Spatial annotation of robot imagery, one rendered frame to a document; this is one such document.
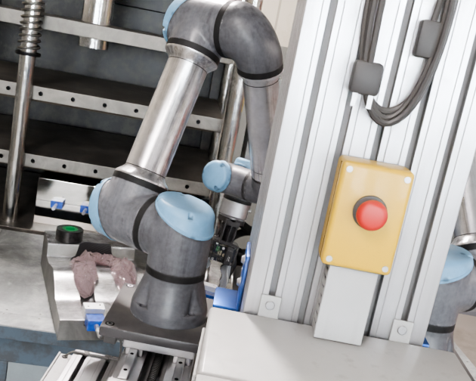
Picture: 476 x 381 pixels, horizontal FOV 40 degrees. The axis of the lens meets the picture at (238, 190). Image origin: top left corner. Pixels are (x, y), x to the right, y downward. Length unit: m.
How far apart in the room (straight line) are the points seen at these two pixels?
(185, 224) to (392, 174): 0.50
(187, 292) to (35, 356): 0.67
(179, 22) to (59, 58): 1.93
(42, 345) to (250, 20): 0.99
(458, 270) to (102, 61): 2.31
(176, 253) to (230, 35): 0.43
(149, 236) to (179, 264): 0.08
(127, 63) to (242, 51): 1.94
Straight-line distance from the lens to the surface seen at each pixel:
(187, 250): 1.20
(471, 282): 1.30
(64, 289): 1.77
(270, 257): 0.86
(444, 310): 1.28
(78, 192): 2.49
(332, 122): 0.82
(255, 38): 1.29
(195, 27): 1.33
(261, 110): 1.36
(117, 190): 1.29
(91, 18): 2.68
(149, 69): 3.20
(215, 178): 1.53
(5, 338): 1.75
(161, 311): 1.23
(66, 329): 1.66
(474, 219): 1.39
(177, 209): 1.19
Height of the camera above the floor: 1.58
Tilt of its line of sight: 13 degrees down
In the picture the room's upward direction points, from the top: 11 degrees clockwise
